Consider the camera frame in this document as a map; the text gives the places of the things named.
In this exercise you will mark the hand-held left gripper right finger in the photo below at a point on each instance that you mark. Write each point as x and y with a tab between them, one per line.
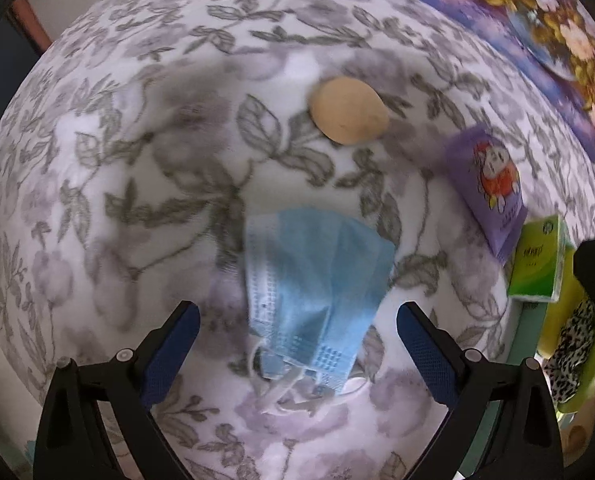
422	350

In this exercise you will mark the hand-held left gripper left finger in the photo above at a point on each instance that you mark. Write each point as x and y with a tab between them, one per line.
172	350

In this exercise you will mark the yellow-green leopard print item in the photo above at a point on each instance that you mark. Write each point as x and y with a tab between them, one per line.
562	310

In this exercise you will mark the green tissue pack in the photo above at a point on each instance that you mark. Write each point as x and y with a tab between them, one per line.
537	260

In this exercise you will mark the leopard print cloth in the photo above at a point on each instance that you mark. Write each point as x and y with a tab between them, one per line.
572	340

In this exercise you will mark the white box with teal rim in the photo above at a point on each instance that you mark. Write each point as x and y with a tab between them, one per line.
525	330

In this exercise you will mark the blue face mask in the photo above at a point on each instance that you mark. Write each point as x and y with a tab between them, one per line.
307	280

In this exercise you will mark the purple wipes pack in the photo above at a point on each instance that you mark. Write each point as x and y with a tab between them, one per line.
492	190

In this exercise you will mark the floral blanket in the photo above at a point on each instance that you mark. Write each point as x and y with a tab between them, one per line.
152	160

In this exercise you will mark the beige round puff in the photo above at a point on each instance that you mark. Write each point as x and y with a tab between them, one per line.
350	110

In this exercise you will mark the dark cabinet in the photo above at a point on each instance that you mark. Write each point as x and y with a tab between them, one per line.
2	75

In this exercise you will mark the floral wall poster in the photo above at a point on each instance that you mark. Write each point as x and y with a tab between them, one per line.
527	35

